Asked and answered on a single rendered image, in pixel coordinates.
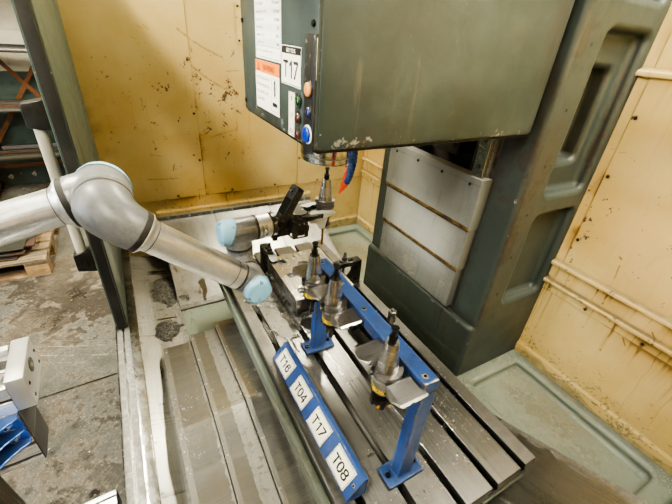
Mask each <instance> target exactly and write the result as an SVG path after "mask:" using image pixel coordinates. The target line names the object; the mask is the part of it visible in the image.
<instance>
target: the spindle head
mask: <svg viewBox="0 0 672 504"><path fill-rule="evenodd" d="M574 2H575V0H281V44H285V45H291V46H297V47H302V79H301V89H298V88H296V87H293V86H290V85H288V84H285V83H282V79H281V63H278V62H274V61H270V60H266V59H263V58H259V57H256V37H255V9H254V0H240V6H241V24H242V43H243V62H244V81H245V102H246V108H247V109H248V110H249V111H250V112H252V113H253V114H255V115H256V116H258V117H260V118H261V119H263V120H264V121H266V122H267V123H269V124H270V125H272V126H274V127H275V128H277V129H278V130H280V131H281V132H283V133H285V134H286V135H288V136H289V137H291V138H292V139H294V140H296V139H295V137H293V136H291V135H290V134H288V128H289V91H291V92H293V93H295V95H296V94H297V93H299V94H300V95H301V98H302V105H301V107H300V108H297V107H296V105H295V112H296V111H299V112H300V114H301V124H300V125H297V124H296V123H295V128H296V127H298V128H299V129H300V131H301V139H300V141H297V140H296V141H297V142H299V143H300V144H302V145H303V138H302V129H303V114H304V72H305V33H313V34H318V48H317V73H316V90H315V116H314V141H313V152H314V153H316V154H325V153H337V152H349V151H361V150H373V149H385V148H397V147H409V146H421V145H433V144H445V143H456V142H468V141H480V140H492V139H504V138H516V137H528V136H529V134H528V133H529V132H530V131H531V128H532V125H533V122H534V120H535V117H536V114H537V111H538V108H539V105H540V102H541V99H542V96H543V93H544V90H545V87H546V84H547V81H548V78H549V75H550V72H551V69H552V67H553V64H554V61H555V58H556V55H557V52H558V49H559V46H560V43H561V40H562V37H563V34H564V31H565V28H566V25H567V22H568V19H569V16H570V13H571V11H572V8H573V5H574ZM255 59H259V60H262V61H266V62H269V63H273V64H276V65H279V88H280V118H279V117H277V116H276V115H274V114H272V113H270V112H269V111H267V110H265V109H263V108H262V107H260V106H258V105H257V89H256V63H255Z"/></svg>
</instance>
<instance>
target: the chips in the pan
mask: <svg viewBox="0 0 672 504"><path fill-rule="evenodd" d="M152 266H153V267H154V268H157V269H163V268H168V267H169V266H168V262H167V261H164V260H163V261H161V262H159V261H157V262H156V263H155V264H153V263H152ZM170 277H171V273H170ZM170 277H168V276H167V277H166V276H165V277H164V278H162V277H161V278H159V279H157V280H155V281H154V282H153V283H154V284H155V285H154V286H153V287H154V288H155V289H154V292H153V294H152V295H150V296H153V298H154V299H153V301H152V302H159V303H162V304H165V305H167V308H169V307H173V306H174V305H176V303H178V302H179V301H178V300H180V299H181V300H186V301H188V302H190V301H191V300H190V296H189V294H185V295H180V296H178V297H179V298H180V299H179V298H178V297H177V295H176V291H175V287H174V284H173V280H172V277H171V278H170ZM176 299H178V300H176ZM189 300H190V301H189ZM173 308H175V307H173ZM169 319H170V320H169ZM169 319H167V320H165V321H162V322H160V323H159V324H158V325H157V326H156V327H155V330H156V331H155V332H156V333H155V337H157V339H159V340H161V341H163V342H168V341H170V342H171V343H172V342H173V340H172V339H174V338H175V336H177V335H178V334H179V331H180V328H181V327H182V326H179V323H177V322H176V321H177V320H171V318H169ZM171 343H170V344H171Z"/></svg>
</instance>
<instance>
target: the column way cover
mask: <svg viewBox="0 0 672 504"><path fill-rule="evenodd" d="M471 173H472V171H471V170H468V169H466V168H464V167H461V166H459V165H456V164H454V163H452V162H449V161H447V160H445V159H442V158H440V157H437V156H435V155H433V154H430V153H428V152H425V151H423V150H421V149H418V148H416V147H414V146H409V147H397V148H391V151H390V157H389V164H388V171H387V177H386V185H387V191H386V197H385V204H384V210H383V217H382V219H383V220H384V223H383V229H382V236H381V242H380V248H379V251H380V252H381V253H382V254H383V255H384V256H386V257H387V258H388V259H389V260H390V261H392V262H393V263H394V264H395V265H396V266H398V267H399V268H400V269H401V270H402V271H403V272H405V273H406V274H407V275H408V276H409V277H411V278H412V279H413V280H414V281H415V282H417V283H418V284H419V285H420V286H421V287H423V288H424V289H425V290H426V291H427V292H428V293H430V294H431V295H432V296H433V297H434V298H436V299H437V300H438V301H439V302H440V303H441V304H443V305H444V306H445V307H446V306H449V305H451V304H452V301H453V298H454V294H455V291H456V288H457V285H458V281H459V278H460V275H461V271H462V269H464V266H465V263H466V260H467V256H468V253H469V250H470V247H471V243H472V240H473V237H474V234H475V230H477V229H478V226H479V223H480V220H481V216H482V213H483V210H484V207H485V203H486V200H487V197H488V194H489V190H490V187H491V184H492V181H493V180H492V179H490V178H484V179H480V178H477V177H475V176H473V175H471Z"/></svg>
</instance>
